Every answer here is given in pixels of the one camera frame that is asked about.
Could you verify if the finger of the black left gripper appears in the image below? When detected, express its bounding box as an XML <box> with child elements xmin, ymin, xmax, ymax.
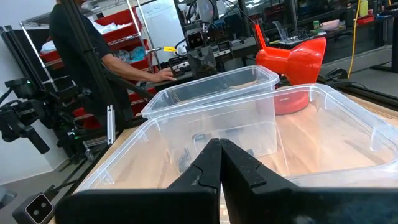
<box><xmin>187</xmin><ymin>47</ymin><xmax>203</xmax><ymax>79</ymax></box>
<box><xmin>201</xmin><ymin>46</ymin><xmax>218</xmax><ymax>78</ymax></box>

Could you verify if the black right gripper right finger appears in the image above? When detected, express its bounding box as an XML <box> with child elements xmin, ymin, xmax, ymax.
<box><xmin>220</xmin><ymin>138</ymin><xmax>398</xmax><ymax>224</ymax></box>

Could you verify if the silver metal bracket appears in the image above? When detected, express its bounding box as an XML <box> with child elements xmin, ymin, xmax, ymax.
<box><xmin>106</xmin><ymin>105</ymin><xmax>116</xmax><ymax>146</ymax></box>

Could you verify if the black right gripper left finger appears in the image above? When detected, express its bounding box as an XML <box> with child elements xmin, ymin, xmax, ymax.
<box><xmin>54</xmin><ymin>138</ymin><xmax>222</xmax><ymax>224</ymax></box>

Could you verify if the clear plastic bin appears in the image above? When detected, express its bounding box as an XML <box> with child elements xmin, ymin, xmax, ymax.
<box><xmin>76</xmin><ymin>83</ymin><xmax>398</xmax><ymax>192</ymax></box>
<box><xmin>141</xmin><ymin>64</ymin><xmax>280</xmax><ymax>121</ymax></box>

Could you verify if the red storage bin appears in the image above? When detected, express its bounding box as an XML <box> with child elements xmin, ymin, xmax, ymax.
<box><xmin>73</xmin><ymin>86</ymin><xmax>158</xmax><ymax>130</ymax></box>
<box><xmin>39</xmin><ymin>39</ymin><xmax>153</xmax><ymax>71</ymax></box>
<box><xmin>93</xmin><ymin>7</ymin><xmax>143</xmax><ymax>44</ymax></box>

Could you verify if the black table-level camera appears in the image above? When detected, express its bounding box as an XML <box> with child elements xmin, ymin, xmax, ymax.
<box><xmin>12</xmin><ymin>192</ymin><xmax>55</xmax><ymax>224</ymax></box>

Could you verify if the person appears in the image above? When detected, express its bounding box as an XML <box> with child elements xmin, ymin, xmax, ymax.
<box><xmin>49</xmin><ymin>0</ymin><xmax>137</xmax><ymax>125</ymax></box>

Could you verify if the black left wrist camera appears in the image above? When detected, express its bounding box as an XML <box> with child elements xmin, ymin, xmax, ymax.
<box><xmin>185</xmin><ymin>29</ymin><xmax>206</xmax><ymax>50</ymax></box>

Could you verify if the pink bowl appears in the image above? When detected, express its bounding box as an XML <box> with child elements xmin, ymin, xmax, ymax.
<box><xmin>319</xmin><ymin>19</ymin><xmax>341</xmax><ymax>32</ymax></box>

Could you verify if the metal wire shelf rack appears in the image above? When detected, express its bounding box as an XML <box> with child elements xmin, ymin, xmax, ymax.
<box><xmin>20</xmin><ymin>0</ymin><xmax>162</xmax><ymax>131</ymax></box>

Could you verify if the person's hand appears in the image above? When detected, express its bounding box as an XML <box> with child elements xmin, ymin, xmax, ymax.
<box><xmin>149</xmin><ymin>67</ymin><xmax>177</xmax><ymax>83</ymax></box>

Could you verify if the white panel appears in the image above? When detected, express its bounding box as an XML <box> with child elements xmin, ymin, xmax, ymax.
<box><xmin>136</xmin><ymin>0</ymin><xmax>187</xmax><ymax>55</ymax></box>

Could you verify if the yellow cable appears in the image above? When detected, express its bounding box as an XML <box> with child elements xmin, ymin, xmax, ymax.
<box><xmin>347</xmin><ymin>0</ymin><xmax>362</xmax><ymax>79</ymax></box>

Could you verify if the person's forearm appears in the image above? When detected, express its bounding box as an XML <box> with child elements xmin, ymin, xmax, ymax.
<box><xmin>101</xmin><ymin>52</ymin><xmax>156</xmax><ymax>82</ymax></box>

